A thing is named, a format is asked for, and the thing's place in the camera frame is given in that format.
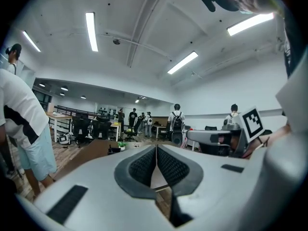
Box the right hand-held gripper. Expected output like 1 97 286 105
186 106 266 159

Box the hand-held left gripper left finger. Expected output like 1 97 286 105
16 144 173 231

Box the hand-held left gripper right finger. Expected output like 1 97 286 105
157 144 268 228

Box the black square pen holder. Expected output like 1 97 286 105
107 144 122 156

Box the person's right forearm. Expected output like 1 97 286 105
249 125 292 155

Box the white device on floor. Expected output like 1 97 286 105
58 132 71 146

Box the black office chair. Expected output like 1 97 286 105
71 115 92 147
123 118 143 142
92 116 112 141

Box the wooden desk with white legs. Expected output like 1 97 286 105
45 110 73 143

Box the ceiling tube light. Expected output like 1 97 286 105
226 12 275 37
85 12 99 52
22 30 42 53
167 51 199 75

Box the person's black printed shirt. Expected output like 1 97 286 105
282 7 308 79

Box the black head-mounted camera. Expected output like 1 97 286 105
198 0 218 13

